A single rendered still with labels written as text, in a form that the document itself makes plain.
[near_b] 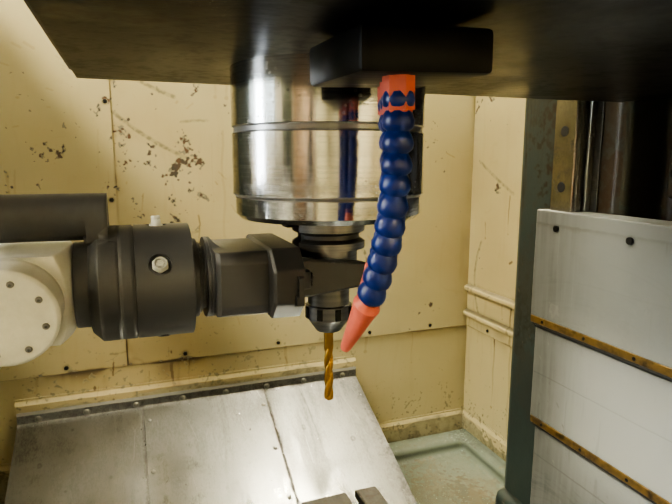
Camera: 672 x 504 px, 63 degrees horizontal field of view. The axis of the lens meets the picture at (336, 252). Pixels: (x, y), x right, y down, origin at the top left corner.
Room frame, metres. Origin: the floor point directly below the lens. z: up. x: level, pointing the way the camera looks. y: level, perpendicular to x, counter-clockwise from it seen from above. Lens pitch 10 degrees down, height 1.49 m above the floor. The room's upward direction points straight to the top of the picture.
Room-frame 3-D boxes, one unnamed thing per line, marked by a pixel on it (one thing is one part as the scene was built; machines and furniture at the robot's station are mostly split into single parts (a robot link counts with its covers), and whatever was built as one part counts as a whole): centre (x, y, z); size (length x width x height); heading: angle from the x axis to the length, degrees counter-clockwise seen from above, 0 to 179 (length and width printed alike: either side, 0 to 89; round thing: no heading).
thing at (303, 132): (0.48, 0.01, 1.50); 0.16 x 0.16 x 0.12
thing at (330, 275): (0.44, 0.00, 1.40); 0.06 x 0.02 x 0.03; 110
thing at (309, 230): (0.48, 0.01, 1.43); 0.06 x 0.06 x 0.03
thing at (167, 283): (0.44, 0.10, 1.40); 0.13 x 0.12 x 0.10; 20
